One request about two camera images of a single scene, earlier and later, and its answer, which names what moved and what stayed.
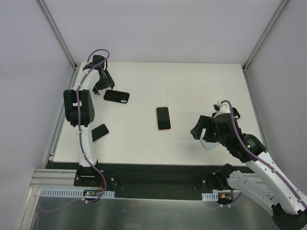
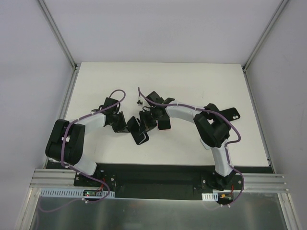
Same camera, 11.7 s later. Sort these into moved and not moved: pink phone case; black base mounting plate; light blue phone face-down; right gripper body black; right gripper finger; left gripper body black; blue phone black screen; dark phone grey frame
Moved: right gripper body black; dark phone grey frame; right gripper finger; left gripper body black
Not moved: blue phone black screen; pink phone case; light blue phone face-down; black base mounting plate
